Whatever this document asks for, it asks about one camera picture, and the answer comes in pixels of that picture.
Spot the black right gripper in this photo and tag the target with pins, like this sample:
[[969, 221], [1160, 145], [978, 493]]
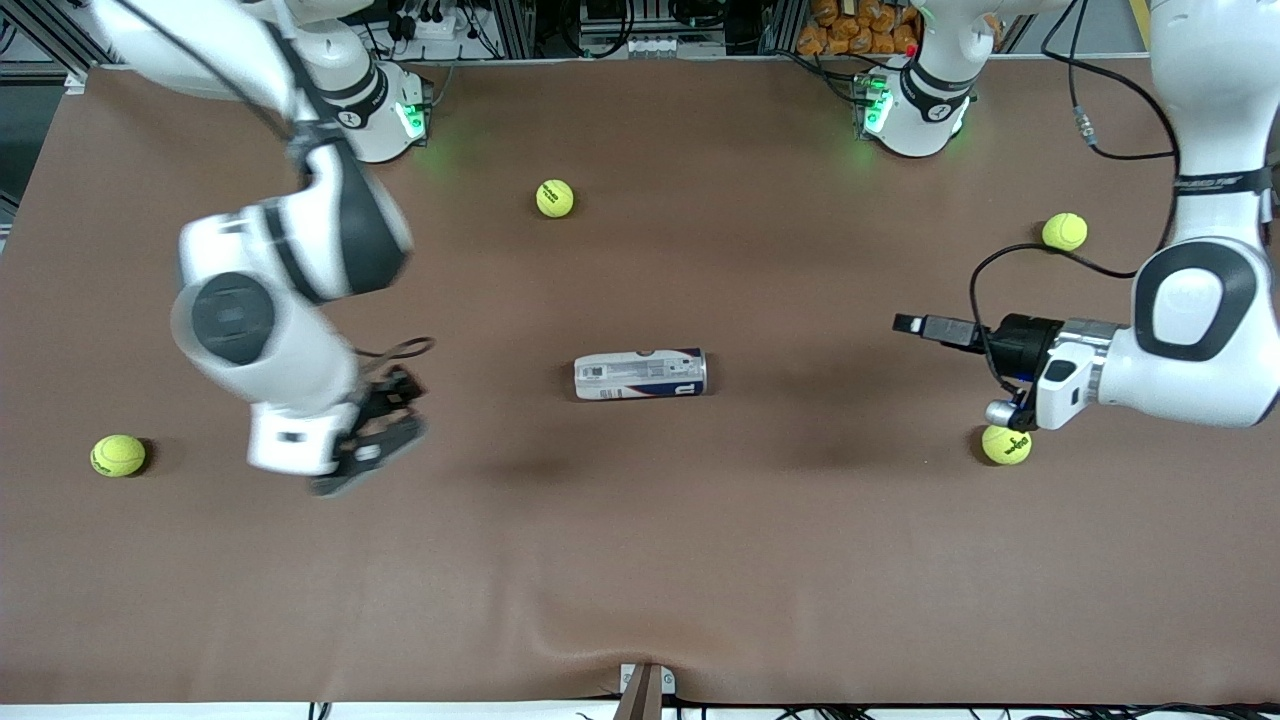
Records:
[[388, 397]]

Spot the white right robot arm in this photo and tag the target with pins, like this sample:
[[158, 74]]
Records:
[[270, 340]]

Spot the white power strip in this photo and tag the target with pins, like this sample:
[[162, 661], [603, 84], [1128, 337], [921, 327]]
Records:
[[440, 28]]

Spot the brown table mat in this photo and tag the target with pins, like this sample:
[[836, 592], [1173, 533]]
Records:
[[640, 550]]

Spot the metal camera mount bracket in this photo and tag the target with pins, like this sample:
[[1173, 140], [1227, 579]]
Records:
[[645, 695]]

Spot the aluminium frame post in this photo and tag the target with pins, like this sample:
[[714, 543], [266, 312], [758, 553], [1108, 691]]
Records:
[[515, 25], [783, 25]]

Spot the yellow tennis ball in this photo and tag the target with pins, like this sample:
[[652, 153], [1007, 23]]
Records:
[[1064, 232], [555, 198], [118, 455], [1006, 448]]

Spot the orange bumpy bag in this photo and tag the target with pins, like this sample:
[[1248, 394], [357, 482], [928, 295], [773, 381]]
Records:
[[860, 25]]

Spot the white terminal block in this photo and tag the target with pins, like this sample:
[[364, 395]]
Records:
[[650, 45]]

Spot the white blue tennis ball can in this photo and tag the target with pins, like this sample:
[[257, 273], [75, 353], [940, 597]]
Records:
[[640, 375]]

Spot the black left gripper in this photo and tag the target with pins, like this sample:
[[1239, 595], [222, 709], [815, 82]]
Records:
[[1022, 340]]

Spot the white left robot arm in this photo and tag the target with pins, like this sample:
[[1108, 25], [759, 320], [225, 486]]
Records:
[[1200, 380]]

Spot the metal table corner bracket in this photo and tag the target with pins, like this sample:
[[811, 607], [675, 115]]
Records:
[[77, 82]]

